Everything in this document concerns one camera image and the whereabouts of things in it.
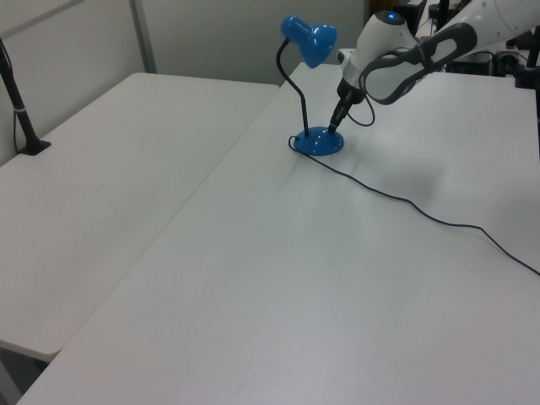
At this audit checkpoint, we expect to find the black equipment box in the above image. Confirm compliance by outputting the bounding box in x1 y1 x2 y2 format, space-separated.
445 50 495 78

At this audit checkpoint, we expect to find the black camera stand pole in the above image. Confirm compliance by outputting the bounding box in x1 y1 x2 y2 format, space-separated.
0 36 52 158

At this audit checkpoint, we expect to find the white side table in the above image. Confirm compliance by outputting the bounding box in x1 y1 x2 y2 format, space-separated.
0 72 282 362

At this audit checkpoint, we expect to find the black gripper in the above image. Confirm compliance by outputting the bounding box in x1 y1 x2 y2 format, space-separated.
327 77 365 135

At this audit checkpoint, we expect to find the black lamp power cable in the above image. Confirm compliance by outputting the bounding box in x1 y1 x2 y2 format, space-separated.
287 134 540 276

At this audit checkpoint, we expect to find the black stand with clamp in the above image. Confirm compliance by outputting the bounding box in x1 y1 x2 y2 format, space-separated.
512 24 540 90

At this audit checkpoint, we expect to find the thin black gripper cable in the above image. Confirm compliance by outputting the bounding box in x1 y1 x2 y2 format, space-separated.
346 87 375 127

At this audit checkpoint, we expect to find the black monitor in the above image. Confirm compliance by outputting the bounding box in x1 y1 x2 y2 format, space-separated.
396 0 428 36

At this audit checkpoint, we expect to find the blue gooseneck desk lamp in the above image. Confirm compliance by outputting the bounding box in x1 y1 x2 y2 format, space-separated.
276 14 347 158

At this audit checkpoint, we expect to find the grey partition post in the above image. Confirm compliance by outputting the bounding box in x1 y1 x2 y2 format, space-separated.
128 0 158 75

